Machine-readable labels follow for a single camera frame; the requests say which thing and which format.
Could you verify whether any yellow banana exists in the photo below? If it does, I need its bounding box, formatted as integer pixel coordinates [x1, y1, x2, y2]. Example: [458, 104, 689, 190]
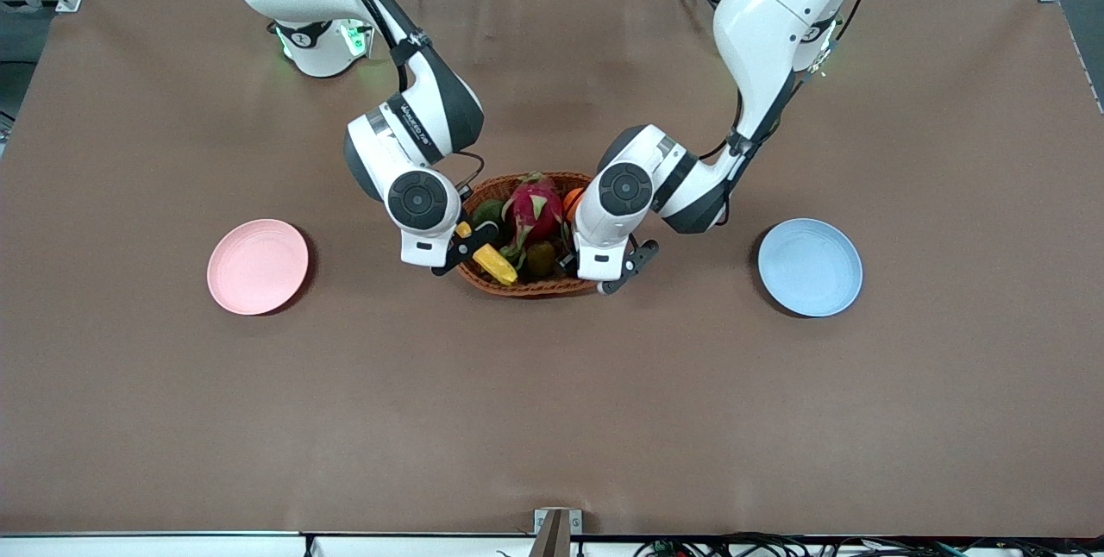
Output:
[455, 222, 519, 286]

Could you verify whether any brown kiwi fruit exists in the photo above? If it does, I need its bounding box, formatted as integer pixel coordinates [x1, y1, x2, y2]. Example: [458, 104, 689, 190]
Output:
[524, 240, 558, 279]

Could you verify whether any green avocado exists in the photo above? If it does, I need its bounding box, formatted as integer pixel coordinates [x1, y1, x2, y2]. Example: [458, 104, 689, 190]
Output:
[470, 197, 510, 235]

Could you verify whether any brown wicker basket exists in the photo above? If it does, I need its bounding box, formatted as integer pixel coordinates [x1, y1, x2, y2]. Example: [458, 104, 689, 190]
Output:
[455, 171, 605, 299]

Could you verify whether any pink dragon fruit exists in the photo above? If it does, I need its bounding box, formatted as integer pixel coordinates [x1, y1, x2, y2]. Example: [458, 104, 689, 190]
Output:
[500, 171, 567, 269]

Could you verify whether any brown table cover mat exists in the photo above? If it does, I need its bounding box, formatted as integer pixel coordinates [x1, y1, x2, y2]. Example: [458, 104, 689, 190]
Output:
[0, 0, 1104, 538]

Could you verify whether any pink round plate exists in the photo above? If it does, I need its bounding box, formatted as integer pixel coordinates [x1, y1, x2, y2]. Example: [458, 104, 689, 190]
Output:
[206, 218, 310, 316]

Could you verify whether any blue round plate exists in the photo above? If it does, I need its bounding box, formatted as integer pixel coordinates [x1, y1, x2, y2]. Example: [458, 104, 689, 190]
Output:
[757, 217, 864, 318]

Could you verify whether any white table edge panel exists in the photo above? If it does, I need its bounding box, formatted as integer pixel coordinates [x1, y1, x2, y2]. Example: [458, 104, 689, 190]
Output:
[312, 535, 540, 557]
[0, 531, 303, 557]

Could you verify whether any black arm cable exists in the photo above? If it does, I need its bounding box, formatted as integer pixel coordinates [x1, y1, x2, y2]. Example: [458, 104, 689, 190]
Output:
[697, 0, 868, 226]
[315, 0, 486, 196]

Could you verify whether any metal bracket with dark post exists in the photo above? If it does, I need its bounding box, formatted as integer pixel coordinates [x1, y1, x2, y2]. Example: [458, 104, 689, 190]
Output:
[530, 508, 584, 557]

